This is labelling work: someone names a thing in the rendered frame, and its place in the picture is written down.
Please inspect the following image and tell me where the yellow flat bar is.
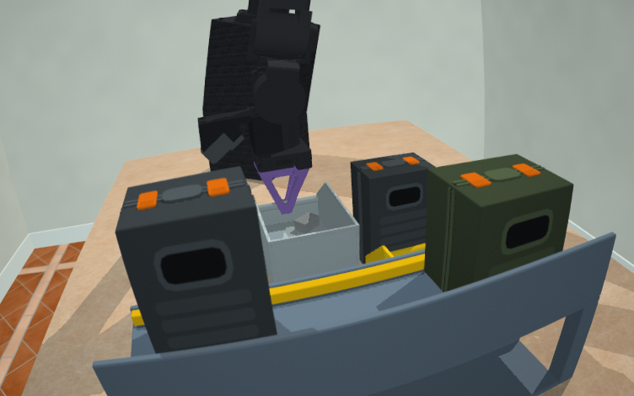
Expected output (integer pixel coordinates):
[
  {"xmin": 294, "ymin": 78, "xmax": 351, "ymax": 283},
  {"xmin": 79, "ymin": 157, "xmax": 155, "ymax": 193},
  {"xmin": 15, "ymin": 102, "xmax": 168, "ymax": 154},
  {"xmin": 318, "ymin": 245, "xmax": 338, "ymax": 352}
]
[{"xmin": 132, "ymin": 254, "xmax": 425, "ymax": 326}]

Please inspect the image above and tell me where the yellow open bin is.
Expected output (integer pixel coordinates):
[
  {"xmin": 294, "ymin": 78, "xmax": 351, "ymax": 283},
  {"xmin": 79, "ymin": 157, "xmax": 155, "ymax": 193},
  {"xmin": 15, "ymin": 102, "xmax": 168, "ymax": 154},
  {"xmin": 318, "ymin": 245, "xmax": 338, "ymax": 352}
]
[{"xmin": 366, "ymin": 243, "xmax": 425, "ymax": 263}]

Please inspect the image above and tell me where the grey bin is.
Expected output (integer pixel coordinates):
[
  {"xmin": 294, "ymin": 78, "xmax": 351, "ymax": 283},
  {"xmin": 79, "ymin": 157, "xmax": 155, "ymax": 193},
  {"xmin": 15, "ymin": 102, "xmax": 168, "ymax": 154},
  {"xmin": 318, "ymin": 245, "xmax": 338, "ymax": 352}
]
[{"xmin": 256, "ymin": 182, "xmax": 360, "ymax": 283}]

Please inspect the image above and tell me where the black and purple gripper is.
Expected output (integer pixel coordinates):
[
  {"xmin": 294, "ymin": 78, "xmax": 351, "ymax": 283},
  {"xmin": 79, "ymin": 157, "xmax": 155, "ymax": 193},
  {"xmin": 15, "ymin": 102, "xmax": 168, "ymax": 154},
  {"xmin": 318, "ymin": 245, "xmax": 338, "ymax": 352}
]
[{"xmin": 251, "ymin": 117, "xmax": 312, "ymax": 214}]

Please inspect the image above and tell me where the dark grey tool case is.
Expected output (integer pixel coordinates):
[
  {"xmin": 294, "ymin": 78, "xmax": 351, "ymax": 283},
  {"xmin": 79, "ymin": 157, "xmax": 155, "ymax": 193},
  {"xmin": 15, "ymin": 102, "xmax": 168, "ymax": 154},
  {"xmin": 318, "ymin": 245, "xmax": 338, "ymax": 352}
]
[{"xmin": 115, "ymin": 166, "xmax": 277, "ymax": 354}]

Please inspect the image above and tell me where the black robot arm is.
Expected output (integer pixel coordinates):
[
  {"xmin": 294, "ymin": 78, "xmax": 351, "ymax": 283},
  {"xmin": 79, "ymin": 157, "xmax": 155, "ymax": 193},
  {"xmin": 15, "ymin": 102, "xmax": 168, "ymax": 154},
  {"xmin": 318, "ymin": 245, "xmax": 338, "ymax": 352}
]
[{"xmin": 197, "ymin": 0, "xmax": 318, "ymax": 164}]

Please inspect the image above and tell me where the dark green hard case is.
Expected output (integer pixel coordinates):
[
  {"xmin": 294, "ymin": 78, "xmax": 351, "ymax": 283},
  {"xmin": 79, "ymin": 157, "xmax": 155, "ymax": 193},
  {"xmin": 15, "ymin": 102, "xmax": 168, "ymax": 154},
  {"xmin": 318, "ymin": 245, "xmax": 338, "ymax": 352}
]
[{"xmin": 424, "ymin": 154, "xmax": 574, "ymax": 292}]

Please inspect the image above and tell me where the black tool case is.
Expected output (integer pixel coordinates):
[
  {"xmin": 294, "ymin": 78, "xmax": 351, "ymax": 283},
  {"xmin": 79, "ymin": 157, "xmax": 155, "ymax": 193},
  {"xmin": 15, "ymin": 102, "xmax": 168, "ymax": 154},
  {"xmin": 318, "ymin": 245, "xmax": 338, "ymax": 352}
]
[{"xmin": 350, "ymin": 153, "xmax": 435, "ymax": 264}]

